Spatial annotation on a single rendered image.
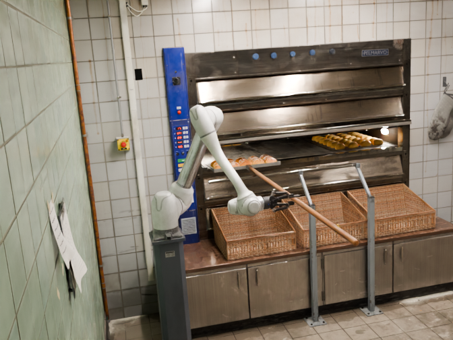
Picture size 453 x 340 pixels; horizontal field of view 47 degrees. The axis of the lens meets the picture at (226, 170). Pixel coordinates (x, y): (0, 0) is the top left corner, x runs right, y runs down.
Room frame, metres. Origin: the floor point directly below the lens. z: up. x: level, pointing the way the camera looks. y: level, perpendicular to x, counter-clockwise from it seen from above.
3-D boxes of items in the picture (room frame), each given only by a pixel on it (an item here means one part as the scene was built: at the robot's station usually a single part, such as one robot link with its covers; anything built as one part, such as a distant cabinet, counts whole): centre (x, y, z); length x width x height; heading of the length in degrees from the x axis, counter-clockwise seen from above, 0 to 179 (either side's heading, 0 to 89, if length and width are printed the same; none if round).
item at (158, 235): (3.07, 0.40, 1.03); 0.22 x 0.18 x 0.06; 13
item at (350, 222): (4.03, -0.76, 0.72); 0.56 x 0.49 x 0.28; 103
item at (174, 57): (4.97, 0.54, 1.07); 1.93 x 0.16 x 2.15; 12
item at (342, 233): (3.09, -0.39, 1.19); 1.71 x 0.03 x 0.03; 13
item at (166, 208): (3.10, 0.40, 1.17); 0.18 x 0.16 x 0.22; 161
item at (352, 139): (4.84, -1.15, 1.21); 0.61 x 0.48 x 0.06; 12
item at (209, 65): (4.31, -0.68, 1.99); 1.80 x 0.08 x 0.21; 102
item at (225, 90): (4.29, -0.68, 1.80); 1.79 x 0.11 x 0.19; 102
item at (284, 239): (3.90, -0.17, 0.72); 0.56 x 0.49 x 0.28; 104
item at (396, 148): (4.31, -0.68, 1.16); 1.80 x 0.06 x 0.04; 102
